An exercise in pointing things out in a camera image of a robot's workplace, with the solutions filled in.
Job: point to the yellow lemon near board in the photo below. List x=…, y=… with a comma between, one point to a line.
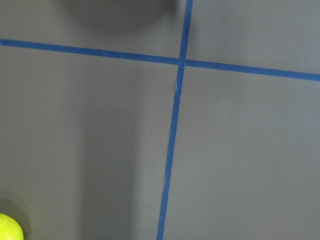
x=10, y=228

